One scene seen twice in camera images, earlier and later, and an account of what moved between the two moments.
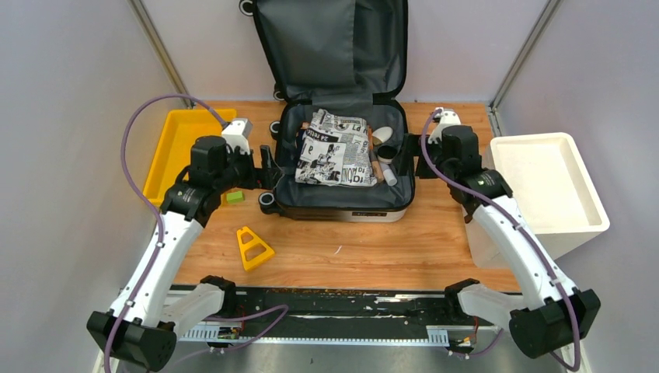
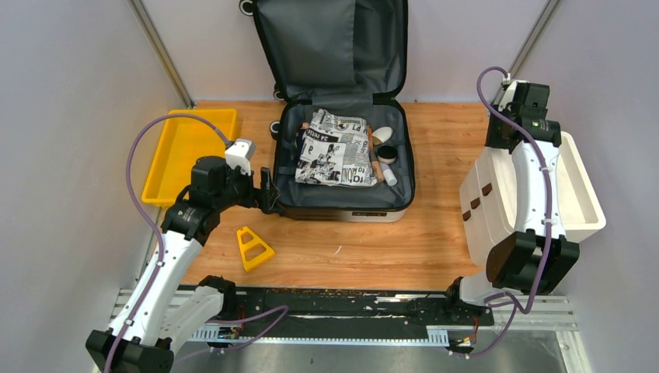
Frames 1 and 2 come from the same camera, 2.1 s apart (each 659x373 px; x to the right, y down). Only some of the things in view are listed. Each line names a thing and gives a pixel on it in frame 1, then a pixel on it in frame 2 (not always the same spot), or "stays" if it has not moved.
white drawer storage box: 550,185 stays
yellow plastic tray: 172,155 stays
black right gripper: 411,148 -> 492,140
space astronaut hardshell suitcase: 346,55 stays
